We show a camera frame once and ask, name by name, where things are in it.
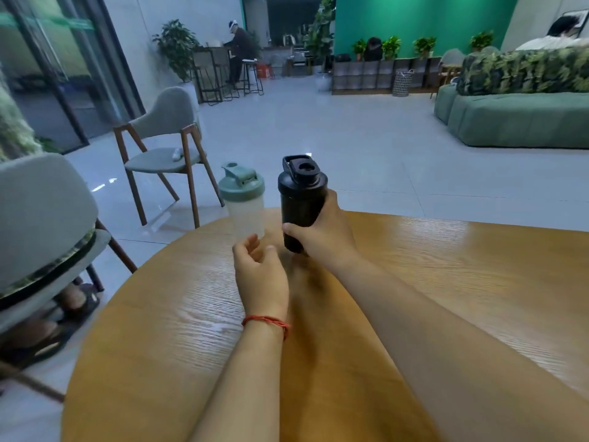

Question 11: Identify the person's left hand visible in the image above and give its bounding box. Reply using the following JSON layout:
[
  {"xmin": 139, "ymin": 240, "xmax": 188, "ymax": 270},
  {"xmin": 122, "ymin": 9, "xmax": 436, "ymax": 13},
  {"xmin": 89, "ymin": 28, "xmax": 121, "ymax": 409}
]
[{"xmin": 231, "ymin": 233, "xmax": 291, "ymax": 324}]

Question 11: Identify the person's right hand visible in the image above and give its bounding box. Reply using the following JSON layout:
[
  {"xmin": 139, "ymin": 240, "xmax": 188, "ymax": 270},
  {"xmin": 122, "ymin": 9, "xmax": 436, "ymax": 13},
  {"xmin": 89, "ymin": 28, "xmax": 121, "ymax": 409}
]
[{"xmin": 281, "ymin": 188, "xmax": 363, "ymax": 276}]

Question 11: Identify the black shaker bottle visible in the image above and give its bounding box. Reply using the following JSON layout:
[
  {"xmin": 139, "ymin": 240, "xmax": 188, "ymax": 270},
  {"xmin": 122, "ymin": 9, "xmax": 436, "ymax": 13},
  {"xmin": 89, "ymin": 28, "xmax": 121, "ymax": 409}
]
[{"xmin": 279, "ymin": 188, "xmax": 328, "ymax": 255}]

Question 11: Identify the black bottle lid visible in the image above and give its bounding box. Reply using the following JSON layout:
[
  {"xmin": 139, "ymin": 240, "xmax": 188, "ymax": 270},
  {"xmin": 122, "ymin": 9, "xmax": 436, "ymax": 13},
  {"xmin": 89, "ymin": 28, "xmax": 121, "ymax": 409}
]
[{"xmin": 277, "ymin": 154, "xmax": 329, "ymax": 193}]

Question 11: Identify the person's left forearm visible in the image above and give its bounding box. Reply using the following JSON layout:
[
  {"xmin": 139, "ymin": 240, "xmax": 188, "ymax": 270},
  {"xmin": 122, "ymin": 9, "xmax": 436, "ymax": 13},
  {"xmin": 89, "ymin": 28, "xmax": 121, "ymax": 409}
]
[{"xmin": 188, "ymin": 322, "xmax": 288, "ymax": 442}]

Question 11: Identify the person's right forearm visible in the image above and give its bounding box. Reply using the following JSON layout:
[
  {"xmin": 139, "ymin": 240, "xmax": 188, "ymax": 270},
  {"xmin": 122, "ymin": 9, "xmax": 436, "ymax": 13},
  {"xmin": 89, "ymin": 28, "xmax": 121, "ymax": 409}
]
[{"xmin": 321, "ymin": 255, "xmax": 589, "ymax": 442}]

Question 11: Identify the low dark wooden shelf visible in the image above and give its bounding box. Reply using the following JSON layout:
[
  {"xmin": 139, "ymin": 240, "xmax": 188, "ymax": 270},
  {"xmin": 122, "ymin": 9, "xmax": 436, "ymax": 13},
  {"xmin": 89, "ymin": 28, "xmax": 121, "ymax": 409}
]
[{"xmin": 331, "ymin": 57, "xmax": 442, "ymax": 96}]

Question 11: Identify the patterned laundry basket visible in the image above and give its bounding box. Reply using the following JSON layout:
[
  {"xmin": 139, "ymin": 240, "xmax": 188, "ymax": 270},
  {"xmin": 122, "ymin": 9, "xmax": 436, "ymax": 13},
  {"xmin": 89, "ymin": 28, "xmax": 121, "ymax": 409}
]
[{"xmin": 391, "ymin": 69, "xmax": 415, "ymax": 98}]

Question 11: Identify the white seat bar stool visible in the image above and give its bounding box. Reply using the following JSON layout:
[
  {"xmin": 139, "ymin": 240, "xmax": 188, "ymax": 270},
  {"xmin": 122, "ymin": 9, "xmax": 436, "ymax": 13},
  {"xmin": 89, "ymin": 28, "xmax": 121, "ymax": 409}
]
[{"xmin": 241, "ymin": 58, "xmax": 266, "ymax": 96}]

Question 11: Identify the tall leafy plant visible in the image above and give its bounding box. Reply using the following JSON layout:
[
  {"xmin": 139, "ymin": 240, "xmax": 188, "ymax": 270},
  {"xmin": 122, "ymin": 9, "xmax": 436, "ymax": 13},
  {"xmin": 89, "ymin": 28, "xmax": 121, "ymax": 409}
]
[{"xmin": 302, "ymin": 0, "xmax": 337, "ymax": 72}]

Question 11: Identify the leaf print seat cushion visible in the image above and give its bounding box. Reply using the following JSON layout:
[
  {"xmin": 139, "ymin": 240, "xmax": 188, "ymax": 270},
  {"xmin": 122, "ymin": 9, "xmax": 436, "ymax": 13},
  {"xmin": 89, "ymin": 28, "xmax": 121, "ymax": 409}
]
[{"xmin": 0, "ymin": 227, "xmax": 98, "ymax": 302}]

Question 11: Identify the black bar chair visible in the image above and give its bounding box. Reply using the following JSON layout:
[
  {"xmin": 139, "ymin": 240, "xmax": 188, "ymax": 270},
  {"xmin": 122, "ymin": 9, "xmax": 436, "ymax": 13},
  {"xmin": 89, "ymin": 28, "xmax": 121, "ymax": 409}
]
[{"xmin": 193, "ymin": 50, "xmax": 224, "ymax": 106}]

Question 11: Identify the green sofa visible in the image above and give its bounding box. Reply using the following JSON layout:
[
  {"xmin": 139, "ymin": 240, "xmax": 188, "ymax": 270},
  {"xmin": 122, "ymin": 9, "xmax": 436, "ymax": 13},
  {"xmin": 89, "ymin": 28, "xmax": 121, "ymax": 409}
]
[{"xmin": 434, "ymin": 83, "xmax": 589, "ymax": 149}]

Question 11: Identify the black bar table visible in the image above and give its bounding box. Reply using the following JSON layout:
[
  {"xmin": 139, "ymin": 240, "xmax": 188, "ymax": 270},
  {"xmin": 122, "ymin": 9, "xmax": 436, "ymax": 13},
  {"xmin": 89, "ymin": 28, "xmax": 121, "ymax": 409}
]
[{"xmin": 191, "ymin": 44, "xmax": 233, "ymax": 106}]

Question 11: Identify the large plant white pot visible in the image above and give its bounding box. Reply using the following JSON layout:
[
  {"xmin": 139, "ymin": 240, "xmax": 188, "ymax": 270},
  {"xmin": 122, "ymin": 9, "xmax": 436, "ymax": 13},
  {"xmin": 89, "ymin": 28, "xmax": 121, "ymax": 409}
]
[{"xmin": 152, "ymin": 18, "xmax": 202, "ymax": 104}]

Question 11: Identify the leaf print sofa backrest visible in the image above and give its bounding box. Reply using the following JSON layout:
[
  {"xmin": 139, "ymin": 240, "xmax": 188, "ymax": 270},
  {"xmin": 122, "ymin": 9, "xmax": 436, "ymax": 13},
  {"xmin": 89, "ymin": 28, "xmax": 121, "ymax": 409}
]
[{"xmin": 456, "ymin": 44, "xmax": 589, "ymax": 97}]

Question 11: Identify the pale green leafy plant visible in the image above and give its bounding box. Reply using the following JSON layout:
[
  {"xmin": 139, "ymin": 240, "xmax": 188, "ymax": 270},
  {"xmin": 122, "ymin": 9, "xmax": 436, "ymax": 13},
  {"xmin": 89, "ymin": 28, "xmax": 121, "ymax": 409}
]
[{"xmin": 0, "ymin": 64, "xmax": 45, "ymax": 163}]

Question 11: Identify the framed picture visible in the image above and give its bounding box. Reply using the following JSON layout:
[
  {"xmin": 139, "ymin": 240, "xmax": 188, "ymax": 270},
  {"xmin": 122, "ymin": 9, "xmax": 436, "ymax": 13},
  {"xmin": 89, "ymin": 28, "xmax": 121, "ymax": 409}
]
[{"xmin": 560, "ymin": 9, "xmax": 589, "ymax": 40}]

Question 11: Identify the red string bracelet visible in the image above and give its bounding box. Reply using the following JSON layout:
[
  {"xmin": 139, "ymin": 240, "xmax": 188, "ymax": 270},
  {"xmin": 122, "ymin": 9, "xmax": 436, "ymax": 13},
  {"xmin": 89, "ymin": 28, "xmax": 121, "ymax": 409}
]
[{"xmin": 241, "ymin": 315, "xmax": 291, "ymax": 341}]

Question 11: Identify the grey chair wooden frame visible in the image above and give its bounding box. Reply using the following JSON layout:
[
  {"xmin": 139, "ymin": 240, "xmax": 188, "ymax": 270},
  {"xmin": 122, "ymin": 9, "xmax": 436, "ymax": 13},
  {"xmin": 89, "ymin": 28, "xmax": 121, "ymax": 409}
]
[
  {"xmin": 0, "ymin": 153, "xmax": 138, "ymax": 406},
  {"xmin": 113, "ymin": 86, "xmax": 225, "ymax": 230}
]

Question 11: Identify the glass door black frame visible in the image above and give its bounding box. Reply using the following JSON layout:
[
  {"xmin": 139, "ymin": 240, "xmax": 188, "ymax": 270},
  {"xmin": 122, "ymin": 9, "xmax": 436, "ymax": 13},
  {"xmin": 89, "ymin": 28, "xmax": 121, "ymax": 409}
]
[{"xmin": 0, "ymin": 0, "xmax": 146, "ymax": 155}]

